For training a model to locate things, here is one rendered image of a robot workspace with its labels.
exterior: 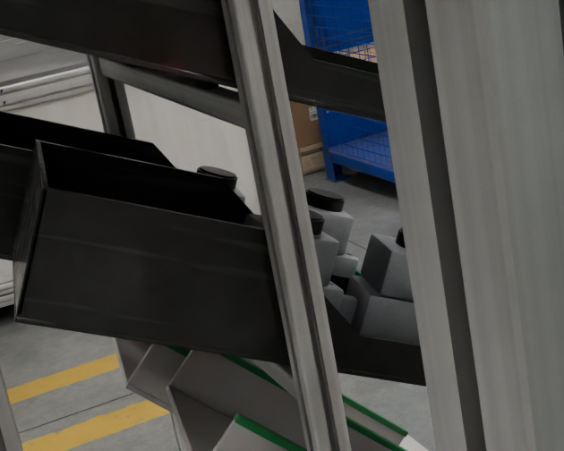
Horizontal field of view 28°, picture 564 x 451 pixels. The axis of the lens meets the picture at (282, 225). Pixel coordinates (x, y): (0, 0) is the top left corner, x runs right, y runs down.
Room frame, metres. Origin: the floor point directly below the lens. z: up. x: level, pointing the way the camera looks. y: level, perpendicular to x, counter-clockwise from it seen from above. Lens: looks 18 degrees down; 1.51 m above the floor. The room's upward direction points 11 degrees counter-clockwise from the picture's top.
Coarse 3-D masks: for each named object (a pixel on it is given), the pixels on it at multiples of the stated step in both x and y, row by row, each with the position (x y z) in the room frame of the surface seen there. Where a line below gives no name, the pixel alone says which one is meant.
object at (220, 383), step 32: (192, 352) 0.70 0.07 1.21; (192, 384) 0.70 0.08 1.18; (224, 384) 0.70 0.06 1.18; (256, 384) 0.70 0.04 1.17; (192, 416) 0.66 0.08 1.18; (224, 416) 0.70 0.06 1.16; (256, 416) 0.70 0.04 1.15; (288, 416) 0.71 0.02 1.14; (192, 448) 0.60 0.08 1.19; (224, 448) 0.57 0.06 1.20; (256, 448) 0.58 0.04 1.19; (288, 448) 0.58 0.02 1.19; (352, 448) 0.71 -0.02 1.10; (384, 448) 0.72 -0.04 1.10
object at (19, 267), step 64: (64, 192) 0.56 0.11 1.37; (128, 192) 0.69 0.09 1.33; (192, 192) 0.70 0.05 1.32; (64, 256) 0.56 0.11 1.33; (128, 256) 0.56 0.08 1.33; (192, 256) 0.57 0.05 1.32; (256, 256) 0.58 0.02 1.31; (64, 320) 0.56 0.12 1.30; (128, 320) 0.56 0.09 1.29; (192, 320) 0.57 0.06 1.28; (256, 320) 0.57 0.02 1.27
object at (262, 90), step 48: (240, 0) 0.55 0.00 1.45; (240, 48) 0.55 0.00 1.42; (96, 96) 0.87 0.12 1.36; (240, 96) 0.56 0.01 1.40; (288, 144) 0.55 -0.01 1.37; (288, 192) 0.56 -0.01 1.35; (288, 240) 0.55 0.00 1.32; (288, 288) 0.55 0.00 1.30; (288, 336) 0.56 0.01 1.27; (0, 384) 0.49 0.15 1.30; (336, 384) 0.55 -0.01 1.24; (0, 432) 0.50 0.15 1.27; (336, 432) 0.55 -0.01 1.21
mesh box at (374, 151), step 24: (312, 0) 5.20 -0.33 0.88; (336, 0) 4.99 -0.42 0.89; (360, 0) 4.78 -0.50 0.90; (312, 24) 5.23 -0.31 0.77; (336, 24) 5.02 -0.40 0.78; (360, 24) 4.81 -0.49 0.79; (336, 48) 5.05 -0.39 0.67; (360, 48) 4.85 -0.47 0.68; (336, 120) 5.16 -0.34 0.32; (360, 120) 4.94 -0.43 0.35; (336, 144) 5.20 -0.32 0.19; (360, 144) 4.97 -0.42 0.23; (384, 144) 4.77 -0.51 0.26; (336, 168) 5.33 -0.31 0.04; (360, 168) 4.99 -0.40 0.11; (384, 168) 4.78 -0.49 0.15
